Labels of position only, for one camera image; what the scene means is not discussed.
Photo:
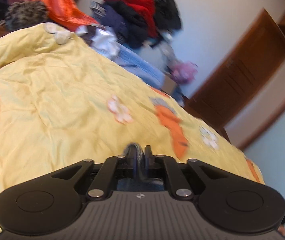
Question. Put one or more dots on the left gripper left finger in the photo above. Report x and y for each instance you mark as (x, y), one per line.
(105, 181)

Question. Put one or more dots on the grey and navy knit sweater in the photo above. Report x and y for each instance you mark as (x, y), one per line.
(140, 181)

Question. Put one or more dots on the red garment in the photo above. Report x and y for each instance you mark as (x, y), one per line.
(146, 9)

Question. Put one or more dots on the pink plastic basket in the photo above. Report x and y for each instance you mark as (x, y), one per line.
(184, 72)

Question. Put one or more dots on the dark floral garment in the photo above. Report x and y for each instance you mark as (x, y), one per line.
(22, 14)

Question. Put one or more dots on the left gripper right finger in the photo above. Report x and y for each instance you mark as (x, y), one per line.
(167, 169)

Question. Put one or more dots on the light blue folded blanket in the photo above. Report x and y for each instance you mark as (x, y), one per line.
(133, 63)

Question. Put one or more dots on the white silver plastic bag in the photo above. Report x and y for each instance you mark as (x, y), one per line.
(100, 38)

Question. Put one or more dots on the brown wooden door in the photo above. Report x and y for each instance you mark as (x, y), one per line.
(241, 75)

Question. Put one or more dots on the navy garment in pile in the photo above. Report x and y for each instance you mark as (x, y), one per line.
(129, 27)

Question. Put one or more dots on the yellow patterned quilt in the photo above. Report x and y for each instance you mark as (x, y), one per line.
(62, 102)

